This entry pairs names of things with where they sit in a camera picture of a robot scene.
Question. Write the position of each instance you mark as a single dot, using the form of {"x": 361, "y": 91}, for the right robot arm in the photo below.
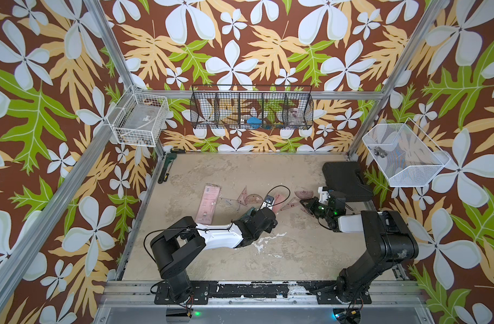
{"x": 388, "y": 242}

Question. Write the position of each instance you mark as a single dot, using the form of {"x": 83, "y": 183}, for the white mesh basket right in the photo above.
{"x": 414, "y": 159}

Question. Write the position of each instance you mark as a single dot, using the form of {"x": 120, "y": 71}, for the green transparent straight ruler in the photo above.
{"x": 250, "y": 212}

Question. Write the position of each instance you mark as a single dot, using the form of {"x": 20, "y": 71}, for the black wire basket rear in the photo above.
{"x": 230, "y": 106}

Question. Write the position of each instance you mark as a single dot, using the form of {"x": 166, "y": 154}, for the pink transparent protractor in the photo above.
{"x": 254, "y": 199}

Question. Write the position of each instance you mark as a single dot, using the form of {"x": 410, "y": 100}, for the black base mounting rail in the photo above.
{"x": 199, "y": 293}

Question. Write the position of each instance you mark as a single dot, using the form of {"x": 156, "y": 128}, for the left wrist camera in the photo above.
{"x": 268, "y": 202}

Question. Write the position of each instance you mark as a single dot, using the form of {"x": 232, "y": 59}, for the pink transparent triangle ruler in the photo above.
{"x": 241, "y": 200}

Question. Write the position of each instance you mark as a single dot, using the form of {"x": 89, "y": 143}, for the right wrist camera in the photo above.
{"x": 324, "y": 194}

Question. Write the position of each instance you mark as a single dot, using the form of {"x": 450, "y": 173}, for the black plastic tool case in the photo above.
{"x": 346, "y": 177}

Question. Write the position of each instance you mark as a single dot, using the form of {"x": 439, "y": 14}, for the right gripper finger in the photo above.
{"x": 307, "y": 201}
{"x": 305, "y": 210}

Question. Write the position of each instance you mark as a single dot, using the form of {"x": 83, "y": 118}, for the white wire basket left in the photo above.
{"x": 137, "y": 118}

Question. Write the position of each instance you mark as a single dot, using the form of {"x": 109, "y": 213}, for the pink ruler set pouch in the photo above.
{"x": 280, "y": 199}
{"x": 208, "y": 204}

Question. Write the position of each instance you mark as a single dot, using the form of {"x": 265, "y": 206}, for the green black pipe wrench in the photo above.
{"x": 168, "y": 161}

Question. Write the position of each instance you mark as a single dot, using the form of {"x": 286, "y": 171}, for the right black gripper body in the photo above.
{"x": 319, "y": 210}

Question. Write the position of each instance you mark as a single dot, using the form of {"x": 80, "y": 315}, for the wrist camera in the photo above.
{"x": 268, "y": 202}
{"x": 324, "y": 194}

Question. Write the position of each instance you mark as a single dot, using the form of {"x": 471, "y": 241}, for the clear transparent triangle ruler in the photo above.
{"x": 230, "y": 201}

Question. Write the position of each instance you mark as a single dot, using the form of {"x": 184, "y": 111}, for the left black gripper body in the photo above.
{"x": 269, "y": 228}

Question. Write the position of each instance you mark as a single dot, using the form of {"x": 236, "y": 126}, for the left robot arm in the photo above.
{"x": 175, "y": 248}

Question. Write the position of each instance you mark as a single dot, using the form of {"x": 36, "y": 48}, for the small dark object in basket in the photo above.
{"x": 379, "y": 152}

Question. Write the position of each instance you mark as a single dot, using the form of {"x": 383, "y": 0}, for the blue object in basket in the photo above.
{"x": 254, "y": 123}

